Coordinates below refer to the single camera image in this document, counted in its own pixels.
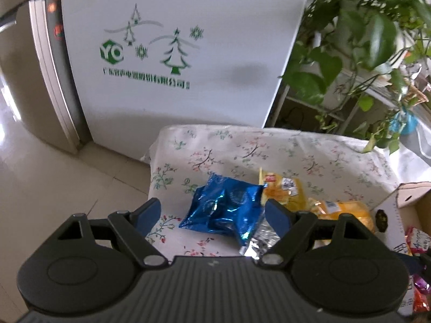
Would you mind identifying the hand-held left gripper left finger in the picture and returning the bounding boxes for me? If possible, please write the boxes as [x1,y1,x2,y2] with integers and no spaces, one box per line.
[58,198,169,270]

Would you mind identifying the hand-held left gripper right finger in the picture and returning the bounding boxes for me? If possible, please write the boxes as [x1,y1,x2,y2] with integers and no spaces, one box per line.
[258,199,371,266]

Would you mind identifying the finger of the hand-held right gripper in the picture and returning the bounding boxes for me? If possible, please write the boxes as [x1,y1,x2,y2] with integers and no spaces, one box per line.
[399,251,431,275]

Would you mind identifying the yellow snack packet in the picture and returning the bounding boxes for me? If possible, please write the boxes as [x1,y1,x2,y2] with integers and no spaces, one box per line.
[258,167,308,211]

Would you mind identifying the blue foil snack bag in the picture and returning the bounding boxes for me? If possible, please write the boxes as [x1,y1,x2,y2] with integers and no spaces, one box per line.
[178,173,269,248]

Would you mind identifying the cardboard box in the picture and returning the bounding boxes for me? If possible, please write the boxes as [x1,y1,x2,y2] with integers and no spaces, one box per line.
[372,182,431,317]

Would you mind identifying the pink snack packet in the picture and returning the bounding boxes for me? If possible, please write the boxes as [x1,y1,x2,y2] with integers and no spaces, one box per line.
[404,227,431,258]

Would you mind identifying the silver foil snack packet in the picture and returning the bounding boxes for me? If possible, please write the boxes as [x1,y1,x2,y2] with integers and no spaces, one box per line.
[238,220,287,263]

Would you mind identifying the orange-yellow snack packet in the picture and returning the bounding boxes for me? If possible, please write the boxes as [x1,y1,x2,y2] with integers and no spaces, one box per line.
[307,199,377,239]

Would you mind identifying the floral tablecloth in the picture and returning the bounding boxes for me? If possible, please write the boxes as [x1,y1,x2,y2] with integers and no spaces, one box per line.
[141,124,403,259]

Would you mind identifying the white sheer sheet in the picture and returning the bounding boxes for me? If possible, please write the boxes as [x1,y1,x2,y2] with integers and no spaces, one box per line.
[391,131,431,189]

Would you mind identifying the blue plastic container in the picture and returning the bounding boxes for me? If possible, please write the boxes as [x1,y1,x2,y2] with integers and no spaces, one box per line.
[392,108,420,142]

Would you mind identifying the white shelf rack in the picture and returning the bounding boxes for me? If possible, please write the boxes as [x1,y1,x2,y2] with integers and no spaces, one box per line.
[269,71,405,138]

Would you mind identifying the wicker basket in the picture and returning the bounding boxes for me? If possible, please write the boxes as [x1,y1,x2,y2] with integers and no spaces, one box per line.
[402,64,431,108]

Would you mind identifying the white and silver refrigerator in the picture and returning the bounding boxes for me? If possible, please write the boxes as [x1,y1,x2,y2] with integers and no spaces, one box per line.
[0,0,315,162]

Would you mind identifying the green leafy houseplant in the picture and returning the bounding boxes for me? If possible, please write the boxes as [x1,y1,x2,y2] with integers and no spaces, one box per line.
[281,0,431,155]

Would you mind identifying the black cable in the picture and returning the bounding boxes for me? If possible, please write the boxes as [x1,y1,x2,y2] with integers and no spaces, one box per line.
[0,0,46,32]

